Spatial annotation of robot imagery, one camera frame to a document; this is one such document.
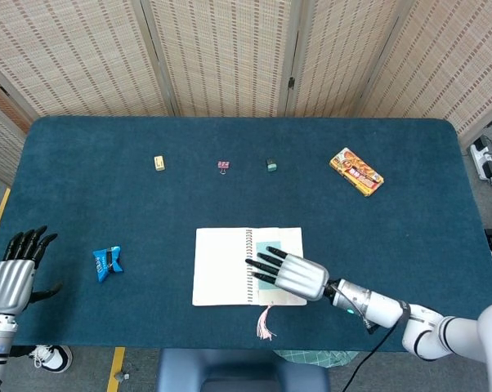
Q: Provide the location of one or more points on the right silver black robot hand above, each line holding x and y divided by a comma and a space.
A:
303, 277

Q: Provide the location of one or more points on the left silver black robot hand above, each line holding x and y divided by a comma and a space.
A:
9, 286

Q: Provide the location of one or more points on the light blue tasselled bookmark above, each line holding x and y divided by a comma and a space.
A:
263, 246

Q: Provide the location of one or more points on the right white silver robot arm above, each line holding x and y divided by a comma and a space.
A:
385, 306

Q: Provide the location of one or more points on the green checked cloth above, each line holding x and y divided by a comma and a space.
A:
315, 358

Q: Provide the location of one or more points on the yellow floor tape strip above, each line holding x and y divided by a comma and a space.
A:
116, 367
3, 202

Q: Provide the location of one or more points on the black white sneaker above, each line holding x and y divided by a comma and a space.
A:
54, 358

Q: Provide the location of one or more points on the white spiral notebook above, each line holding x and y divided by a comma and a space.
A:
217, 265

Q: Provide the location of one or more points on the blue snack packet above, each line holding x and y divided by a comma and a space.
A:
107, 265

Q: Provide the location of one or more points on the green eraser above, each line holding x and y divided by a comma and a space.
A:
271, 166

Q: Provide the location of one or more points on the orange printed snack box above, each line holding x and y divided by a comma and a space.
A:
356, 171

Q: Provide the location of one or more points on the dark blue felt table cover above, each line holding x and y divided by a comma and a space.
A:
107, 196

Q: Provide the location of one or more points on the pink binder clip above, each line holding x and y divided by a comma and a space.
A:
223, 165

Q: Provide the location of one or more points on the small grey floor object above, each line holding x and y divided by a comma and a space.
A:
122, 375

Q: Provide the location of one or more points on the dark blue padded seat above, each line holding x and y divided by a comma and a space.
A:
180, 367

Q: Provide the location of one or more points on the pale yellow eraser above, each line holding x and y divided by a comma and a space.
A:
159, 163

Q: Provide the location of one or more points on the white power strip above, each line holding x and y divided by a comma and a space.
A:
481, 163

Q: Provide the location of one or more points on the woven folding screen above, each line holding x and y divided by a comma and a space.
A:
229, 53

